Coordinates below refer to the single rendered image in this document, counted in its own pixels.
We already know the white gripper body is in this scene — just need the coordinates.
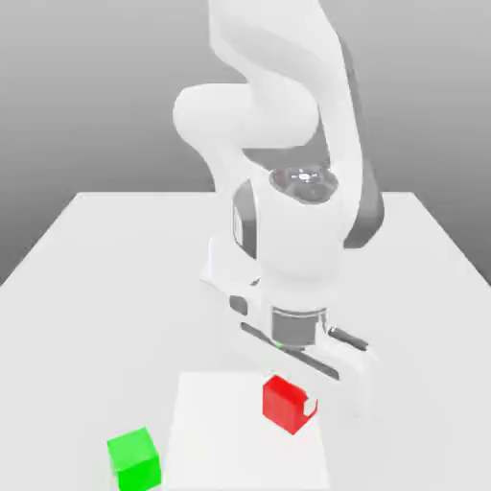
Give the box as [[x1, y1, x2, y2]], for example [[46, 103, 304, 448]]
[[223, 306, 379, 388]]

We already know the small red cube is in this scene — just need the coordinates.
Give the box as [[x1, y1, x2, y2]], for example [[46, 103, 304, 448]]
[[262, 374, 319, 437]]

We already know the small green cube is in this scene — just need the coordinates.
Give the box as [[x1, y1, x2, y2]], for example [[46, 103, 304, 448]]
[[105, 426, 162, 491]]

